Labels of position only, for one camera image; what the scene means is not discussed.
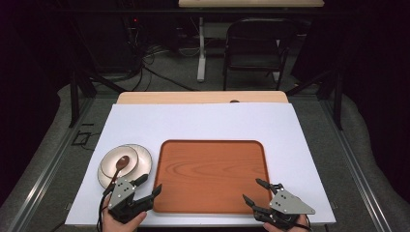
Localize black floor cables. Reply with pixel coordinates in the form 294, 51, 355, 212
129, 44, 201, 93

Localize cream plate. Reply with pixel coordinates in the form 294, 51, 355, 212
97, 143, 153, 190

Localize white desk leg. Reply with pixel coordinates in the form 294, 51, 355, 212
196, 16, 208, 83

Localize light wooden table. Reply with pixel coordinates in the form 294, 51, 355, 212
115, 90, 290, 105

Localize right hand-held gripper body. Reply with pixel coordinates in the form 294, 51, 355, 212
252, 188, 316, 231

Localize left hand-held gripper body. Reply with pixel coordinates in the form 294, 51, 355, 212
102, 178, 155, 224

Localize brown wooden spoon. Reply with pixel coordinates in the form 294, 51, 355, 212
102, 155, 131, 196

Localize aluminium floor rail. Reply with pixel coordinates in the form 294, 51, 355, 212
8, 96, 96, 232
318, 99, 394, 232

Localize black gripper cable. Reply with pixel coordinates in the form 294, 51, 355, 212
289, 214, 313, 232
96, 192, 109, 232

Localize black folding chair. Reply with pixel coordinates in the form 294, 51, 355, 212
221, 16, 298, 92

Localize white table mat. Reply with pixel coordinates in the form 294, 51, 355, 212
65, 102, 337, 227

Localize black floor socket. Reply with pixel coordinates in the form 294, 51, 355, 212
71, 130, 93, 147

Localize black metal stand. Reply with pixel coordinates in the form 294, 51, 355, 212
284, 68, 344, 131
68, 68, 128, 129

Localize person's right hand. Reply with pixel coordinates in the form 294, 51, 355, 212
262, 214, 312, 232

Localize person's left hand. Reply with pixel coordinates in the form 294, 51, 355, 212
102, 207, 148, 232

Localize brown wooden tray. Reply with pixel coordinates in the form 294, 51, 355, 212
152, 138, 274, 216

